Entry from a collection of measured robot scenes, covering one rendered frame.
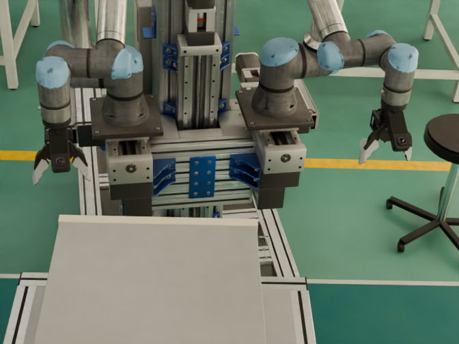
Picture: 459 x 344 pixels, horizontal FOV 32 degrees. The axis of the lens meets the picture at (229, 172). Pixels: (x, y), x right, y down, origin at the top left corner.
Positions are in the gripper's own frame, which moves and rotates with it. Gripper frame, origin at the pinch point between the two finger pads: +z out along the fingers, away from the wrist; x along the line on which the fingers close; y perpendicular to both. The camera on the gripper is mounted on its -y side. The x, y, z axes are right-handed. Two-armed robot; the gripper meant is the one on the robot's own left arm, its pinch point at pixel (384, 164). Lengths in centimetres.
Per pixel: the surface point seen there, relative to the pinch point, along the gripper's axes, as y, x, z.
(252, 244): -46, 48, -16
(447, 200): 91, -79, 95
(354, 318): -20.0, 8.9, 40.3
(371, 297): -12.5, 1.2, 40.3
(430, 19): 275, -143, 97
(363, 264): 75, -36, 115
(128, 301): -59, 76, -16
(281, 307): -46, 40, 4
